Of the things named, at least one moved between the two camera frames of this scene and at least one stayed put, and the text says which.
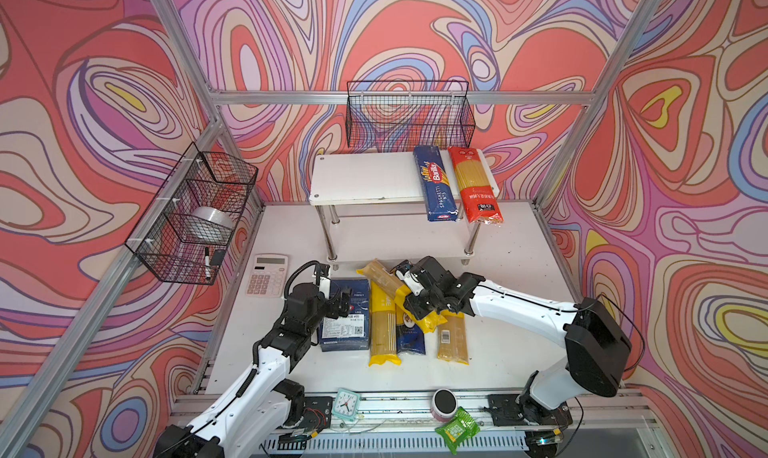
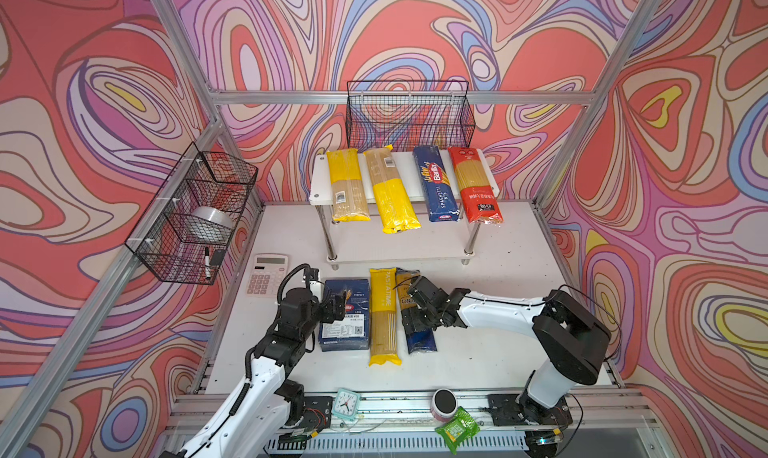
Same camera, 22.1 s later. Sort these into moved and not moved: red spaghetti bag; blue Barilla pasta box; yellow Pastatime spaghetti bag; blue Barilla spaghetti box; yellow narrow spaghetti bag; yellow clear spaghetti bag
Moved: yellow clear spaghetti bag; yellow narrow spaghetti bag
Not moved: blue Barilla pasta box; red spaghetti bag; blue Barilla spaghetti box; yellow Pastatime spaghetti bag
